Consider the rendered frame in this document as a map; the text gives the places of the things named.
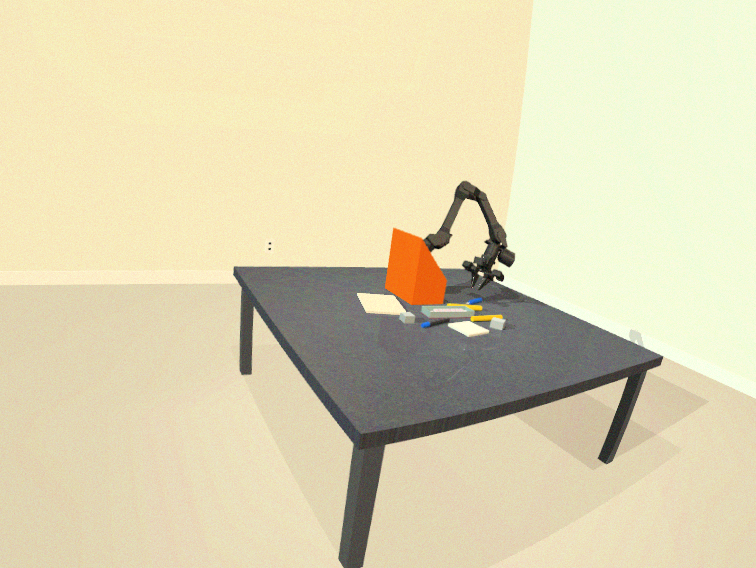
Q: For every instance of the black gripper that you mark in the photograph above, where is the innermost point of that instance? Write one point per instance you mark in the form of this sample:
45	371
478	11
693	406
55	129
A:
488	274

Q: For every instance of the small white block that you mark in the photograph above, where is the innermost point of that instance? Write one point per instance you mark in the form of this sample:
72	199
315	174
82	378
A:
497	323

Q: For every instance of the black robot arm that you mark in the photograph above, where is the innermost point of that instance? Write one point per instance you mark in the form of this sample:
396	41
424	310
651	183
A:
496	232

